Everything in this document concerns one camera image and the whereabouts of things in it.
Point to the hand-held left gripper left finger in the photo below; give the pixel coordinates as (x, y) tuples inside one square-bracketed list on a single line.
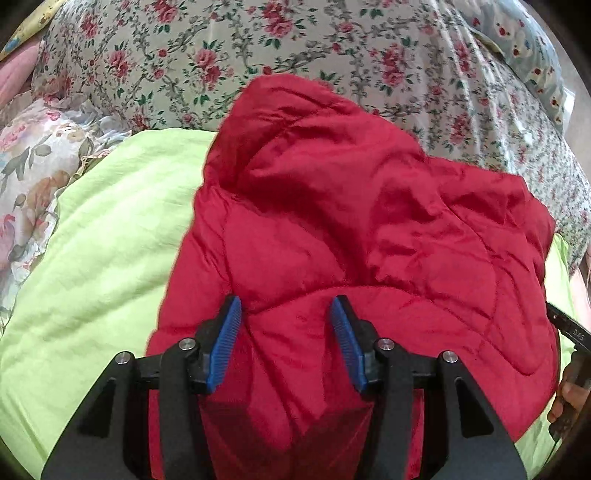
[(224, 350)]

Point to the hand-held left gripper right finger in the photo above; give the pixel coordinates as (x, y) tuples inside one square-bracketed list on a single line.
[(348, 350)]

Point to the red quilted jacket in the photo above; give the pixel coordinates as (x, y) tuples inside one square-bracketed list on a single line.
[(346, 207)]

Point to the person's right hand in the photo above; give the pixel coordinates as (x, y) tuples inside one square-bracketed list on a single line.
[(575, 397)]

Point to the pink bed sheet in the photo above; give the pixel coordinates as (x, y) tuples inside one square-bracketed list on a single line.
[(582, 281)]

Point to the light green blanket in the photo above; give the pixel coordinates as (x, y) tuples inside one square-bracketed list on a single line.
[(101, 254)]

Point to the large-flower ruffled pillow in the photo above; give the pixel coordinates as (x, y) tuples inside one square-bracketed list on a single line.
[(37, 157)]

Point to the pale blue dotted pillow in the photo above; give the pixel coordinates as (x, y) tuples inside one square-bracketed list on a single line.
[(521, 41)]

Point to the rose print floral quilt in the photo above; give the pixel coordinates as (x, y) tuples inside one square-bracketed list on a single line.
[(323, 37)]

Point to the pink pillow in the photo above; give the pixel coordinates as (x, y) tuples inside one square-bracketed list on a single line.
[(16, 74)]

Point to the yellow printed pillow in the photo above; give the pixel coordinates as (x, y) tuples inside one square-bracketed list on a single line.
[(27, 27)]

